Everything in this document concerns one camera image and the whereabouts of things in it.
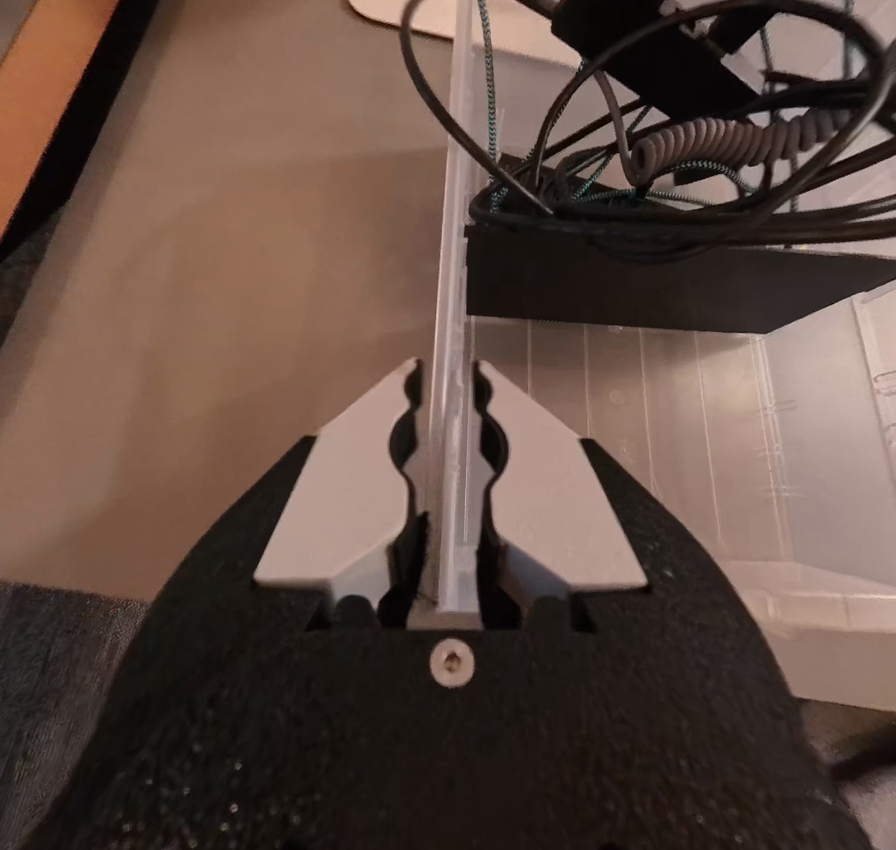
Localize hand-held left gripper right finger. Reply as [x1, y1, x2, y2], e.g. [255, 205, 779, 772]
[473, 358, 649, 613]

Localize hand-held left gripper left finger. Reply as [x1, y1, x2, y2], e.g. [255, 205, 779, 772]
[252, 357, 429, 606]

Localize clear plastic box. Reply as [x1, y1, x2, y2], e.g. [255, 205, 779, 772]
[406, 0, 896, 714]

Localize black divider panel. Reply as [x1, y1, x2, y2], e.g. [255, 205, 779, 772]
[465, 223, 896, 336]

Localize dark grey mat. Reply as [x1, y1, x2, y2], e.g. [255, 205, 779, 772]
[0, 579, 154, 850]

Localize black adapter hub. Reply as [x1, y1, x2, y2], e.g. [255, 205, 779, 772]
[552, 0, 763, 121]

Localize white flat stand base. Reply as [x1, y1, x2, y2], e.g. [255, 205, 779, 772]
[345, 0, 596, 67]

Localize brown wooden board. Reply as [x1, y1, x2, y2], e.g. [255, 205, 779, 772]
[0, 0, 184, 235]

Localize bundle of black cables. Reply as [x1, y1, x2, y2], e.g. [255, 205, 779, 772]
[399, 0, 896, 263]

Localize grey coiled cable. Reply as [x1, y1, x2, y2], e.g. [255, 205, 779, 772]
[588, 66, 865, 189]

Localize green braided cable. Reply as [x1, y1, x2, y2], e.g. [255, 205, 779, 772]
[470, 0, 743, 210]

